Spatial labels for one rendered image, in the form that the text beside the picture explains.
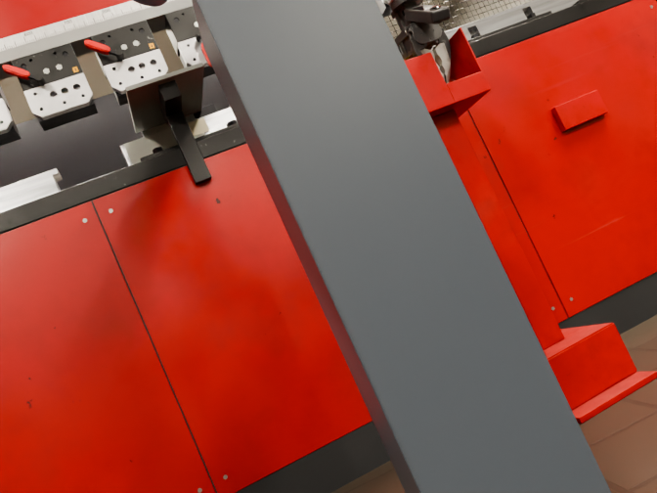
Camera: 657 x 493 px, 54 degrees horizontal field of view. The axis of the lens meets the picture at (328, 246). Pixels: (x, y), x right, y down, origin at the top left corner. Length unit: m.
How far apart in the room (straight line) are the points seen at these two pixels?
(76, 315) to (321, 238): 0.94
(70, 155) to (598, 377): 1.71
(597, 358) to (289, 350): 0.66
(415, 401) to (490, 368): 0.09
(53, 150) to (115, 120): 0.22
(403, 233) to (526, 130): 1.19
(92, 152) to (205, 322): 0.96
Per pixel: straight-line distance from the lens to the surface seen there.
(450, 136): 1.41
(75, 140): 2.31
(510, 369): 0.70
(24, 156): 2.32
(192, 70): 1.52
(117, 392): 1.51
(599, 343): 1.40
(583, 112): 1.93
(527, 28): 1.98
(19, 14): 1.88
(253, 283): 1.52
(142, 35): 1.82
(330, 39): 0.73
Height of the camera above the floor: 0.39
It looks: 5 degrees up
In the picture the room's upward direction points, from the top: 25 degrees counter-clockwise
